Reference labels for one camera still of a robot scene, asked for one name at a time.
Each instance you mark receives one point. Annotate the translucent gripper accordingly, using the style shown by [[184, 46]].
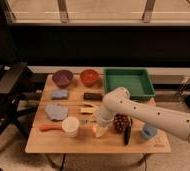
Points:
[[103, 125]]

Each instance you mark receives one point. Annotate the yellow red apple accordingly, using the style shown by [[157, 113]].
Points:
[[97, 130]]

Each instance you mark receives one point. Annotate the bunch of dark grapes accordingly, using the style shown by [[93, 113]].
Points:
[[120, 123]]

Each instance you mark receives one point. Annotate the red bowl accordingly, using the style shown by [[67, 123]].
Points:
[[89, 77]]

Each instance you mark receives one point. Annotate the banana peel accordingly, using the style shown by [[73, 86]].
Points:
[[88, 109]]

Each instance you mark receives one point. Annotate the purple bowl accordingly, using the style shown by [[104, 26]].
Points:
[[62, 78]]

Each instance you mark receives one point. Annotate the blue cup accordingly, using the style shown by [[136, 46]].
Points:
[[148, 131]]

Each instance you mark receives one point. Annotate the metal fork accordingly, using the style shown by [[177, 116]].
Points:
[[89, 121]]

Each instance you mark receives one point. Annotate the black rectangular block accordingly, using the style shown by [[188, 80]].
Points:
[[93, 96]]

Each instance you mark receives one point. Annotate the black office chair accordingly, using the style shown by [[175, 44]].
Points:
[[12, 84]]

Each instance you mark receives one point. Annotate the white paper cup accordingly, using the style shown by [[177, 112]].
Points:
[[70, 126]]

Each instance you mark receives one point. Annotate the wooden folding table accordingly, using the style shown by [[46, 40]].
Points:
[[56, 141]]

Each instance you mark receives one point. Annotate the blue sponge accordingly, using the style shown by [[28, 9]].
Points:
[[59, 94]]

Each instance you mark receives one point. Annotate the green plastic bin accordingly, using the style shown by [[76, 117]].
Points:
[[135, 80]]

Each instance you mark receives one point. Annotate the blue grey cloth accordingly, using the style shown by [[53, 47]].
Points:
[[56, 112]]

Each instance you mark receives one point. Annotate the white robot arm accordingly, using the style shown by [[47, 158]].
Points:
[[118, 101]]

